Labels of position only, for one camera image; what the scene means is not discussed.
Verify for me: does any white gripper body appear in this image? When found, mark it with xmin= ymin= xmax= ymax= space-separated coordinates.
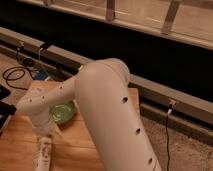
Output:
xmin=31 ymin=113 xmax=54 ymax=136

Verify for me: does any white plastic bottle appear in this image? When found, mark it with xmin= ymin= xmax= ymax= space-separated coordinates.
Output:
xmin=34 ymin=137 xmax=52 ymax=171

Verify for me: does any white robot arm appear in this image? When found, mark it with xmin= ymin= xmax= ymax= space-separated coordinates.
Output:
xmin=17 ymin=58 xmax=162 ymax=171

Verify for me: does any green ceramic bowl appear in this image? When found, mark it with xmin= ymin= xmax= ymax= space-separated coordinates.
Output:
xmin=49 ymin=101 xmax=76 ymax=125

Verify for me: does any black equipment at left edge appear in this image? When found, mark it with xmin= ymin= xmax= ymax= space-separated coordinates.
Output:
xmin=0 ymin=84 xmax=16 ymax=135

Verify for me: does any blue object on floor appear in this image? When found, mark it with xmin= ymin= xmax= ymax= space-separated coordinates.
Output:
xmin=34 ymin=70 xmax=48 ymax=80

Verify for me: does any black coiled cable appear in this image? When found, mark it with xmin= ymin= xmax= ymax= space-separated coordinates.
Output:
xmin=2 ymin=65 xmax=38 ymax=91

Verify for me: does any baseboard rail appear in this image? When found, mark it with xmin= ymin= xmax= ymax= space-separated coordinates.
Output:
xmin=0 ymin=27 xmax=213 ymax=146

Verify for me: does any wooden window frame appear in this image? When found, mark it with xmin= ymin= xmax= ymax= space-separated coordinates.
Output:
xmin=18 ymin=0 xmax=213 ymax=50

